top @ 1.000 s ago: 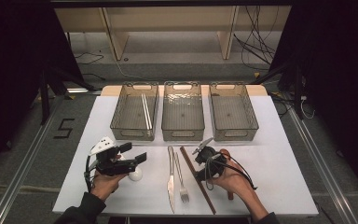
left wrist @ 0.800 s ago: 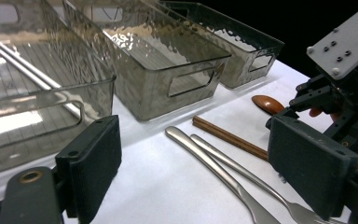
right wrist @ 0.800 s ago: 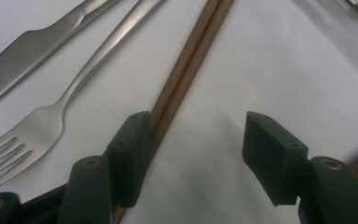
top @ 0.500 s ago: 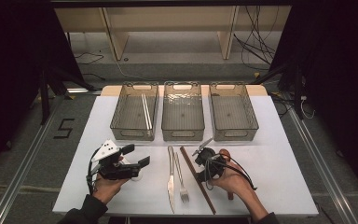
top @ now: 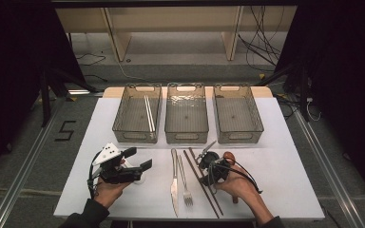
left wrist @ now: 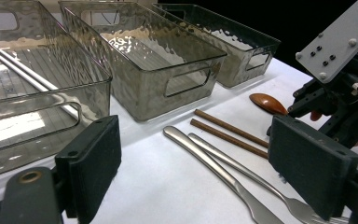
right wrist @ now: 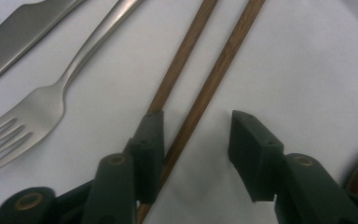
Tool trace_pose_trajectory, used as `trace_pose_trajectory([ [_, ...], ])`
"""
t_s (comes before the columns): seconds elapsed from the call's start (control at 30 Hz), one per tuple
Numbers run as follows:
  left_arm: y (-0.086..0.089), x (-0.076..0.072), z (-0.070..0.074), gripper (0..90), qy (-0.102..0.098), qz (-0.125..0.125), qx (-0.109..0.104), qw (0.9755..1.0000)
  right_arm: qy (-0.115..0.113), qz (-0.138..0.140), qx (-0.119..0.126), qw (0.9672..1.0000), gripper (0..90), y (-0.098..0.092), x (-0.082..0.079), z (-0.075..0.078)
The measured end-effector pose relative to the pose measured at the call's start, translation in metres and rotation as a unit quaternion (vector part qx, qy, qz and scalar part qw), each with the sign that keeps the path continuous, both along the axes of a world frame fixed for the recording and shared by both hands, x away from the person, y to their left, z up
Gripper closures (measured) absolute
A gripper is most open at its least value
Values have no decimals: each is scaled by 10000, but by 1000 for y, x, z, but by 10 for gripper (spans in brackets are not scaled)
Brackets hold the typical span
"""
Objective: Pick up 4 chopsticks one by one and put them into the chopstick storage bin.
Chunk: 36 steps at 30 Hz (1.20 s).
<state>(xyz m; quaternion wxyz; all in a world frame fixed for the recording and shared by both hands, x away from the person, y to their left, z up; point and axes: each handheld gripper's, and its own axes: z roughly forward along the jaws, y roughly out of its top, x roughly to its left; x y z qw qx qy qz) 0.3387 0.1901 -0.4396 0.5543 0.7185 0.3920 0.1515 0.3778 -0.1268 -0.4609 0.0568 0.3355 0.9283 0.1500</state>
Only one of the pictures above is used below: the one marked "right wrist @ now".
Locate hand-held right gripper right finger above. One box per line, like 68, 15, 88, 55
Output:
227, 110, 358, 224

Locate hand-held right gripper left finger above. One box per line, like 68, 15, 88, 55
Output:
82, 110, 166, 224

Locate brown wooden chopstick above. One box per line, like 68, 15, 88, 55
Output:
147, 0, 219, 115
135, 0, 267, 224

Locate metal fork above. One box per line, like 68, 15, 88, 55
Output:
0, 0, 144, 180

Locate metal table knife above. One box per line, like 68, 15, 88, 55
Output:
0, 0, 85, 92

